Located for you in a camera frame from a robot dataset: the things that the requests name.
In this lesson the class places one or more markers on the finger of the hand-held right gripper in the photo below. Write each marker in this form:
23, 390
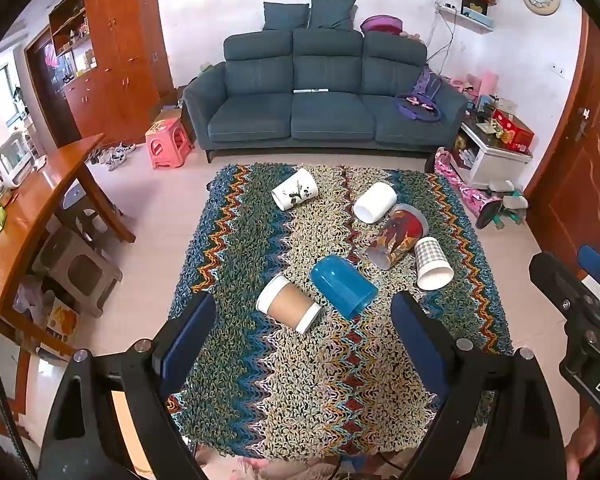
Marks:
555, 280
597, 261

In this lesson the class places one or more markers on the pile of shoes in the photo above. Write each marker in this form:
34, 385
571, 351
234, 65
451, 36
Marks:
112, 156

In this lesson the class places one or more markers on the dark plastic stool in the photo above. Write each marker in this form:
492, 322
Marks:
82, 210

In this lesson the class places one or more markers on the dark teal sofa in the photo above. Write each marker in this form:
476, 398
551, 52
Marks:
325, 115

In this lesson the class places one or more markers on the grey plastic stool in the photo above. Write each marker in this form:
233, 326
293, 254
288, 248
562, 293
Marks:
75, 270

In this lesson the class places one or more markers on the wall shelf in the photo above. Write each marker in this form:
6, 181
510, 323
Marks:
472, 10

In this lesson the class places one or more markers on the plain white cup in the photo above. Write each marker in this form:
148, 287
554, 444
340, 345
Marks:
375, 201

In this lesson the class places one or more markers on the blue plastic cup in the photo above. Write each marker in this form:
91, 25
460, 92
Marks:
342, 285

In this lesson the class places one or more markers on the wooden dining table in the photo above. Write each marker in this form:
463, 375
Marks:
40, 195

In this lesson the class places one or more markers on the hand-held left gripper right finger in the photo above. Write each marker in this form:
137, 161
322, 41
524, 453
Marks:
414, 340

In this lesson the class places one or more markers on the colourful zigzag woven rug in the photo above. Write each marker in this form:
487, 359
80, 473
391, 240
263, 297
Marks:
260, 240

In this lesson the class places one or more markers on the white countertop appliance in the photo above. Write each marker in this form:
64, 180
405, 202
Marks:
12, 160

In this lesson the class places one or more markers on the cardboard box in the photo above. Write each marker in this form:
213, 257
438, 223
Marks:
167, 114

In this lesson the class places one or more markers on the checkered paper cup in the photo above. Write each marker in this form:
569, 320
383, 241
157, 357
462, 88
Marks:
431, 262

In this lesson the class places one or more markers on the red box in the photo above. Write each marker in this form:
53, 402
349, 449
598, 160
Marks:
515, 130

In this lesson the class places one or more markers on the white remote control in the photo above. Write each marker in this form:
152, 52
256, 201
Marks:
311, 91

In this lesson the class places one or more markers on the white side table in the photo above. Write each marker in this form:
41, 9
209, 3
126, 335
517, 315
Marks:
497, 162

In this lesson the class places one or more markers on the white panda print cup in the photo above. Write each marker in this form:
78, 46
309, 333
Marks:
295, 190

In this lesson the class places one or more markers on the brown paper cup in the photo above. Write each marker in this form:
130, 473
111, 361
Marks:
287, 305

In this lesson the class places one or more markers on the red patterned cup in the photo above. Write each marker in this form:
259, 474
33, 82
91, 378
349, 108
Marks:
397, 235

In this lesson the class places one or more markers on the person's right hand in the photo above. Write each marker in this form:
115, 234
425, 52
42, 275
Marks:
587, 447

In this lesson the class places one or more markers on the dark teal cushion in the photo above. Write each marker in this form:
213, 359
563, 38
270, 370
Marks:
285, 16
332, 12

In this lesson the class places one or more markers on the pink scooter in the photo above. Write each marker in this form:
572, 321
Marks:
467, 192

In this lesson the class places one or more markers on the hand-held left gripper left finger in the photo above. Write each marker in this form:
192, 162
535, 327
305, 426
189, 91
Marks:
187, 342

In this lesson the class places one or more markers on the wooden wall cabinet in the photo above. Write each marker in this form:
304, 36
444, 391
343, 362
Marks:
115, 55

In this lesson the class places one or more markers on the wooden door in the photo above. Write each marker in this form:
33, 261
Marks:
575, 160

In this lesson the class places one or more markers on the pink plastic stool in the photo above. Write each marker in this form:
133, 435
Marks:
167, 142

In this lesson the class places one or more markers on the purple backpack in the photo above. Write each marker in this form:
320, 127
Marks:
422, 97

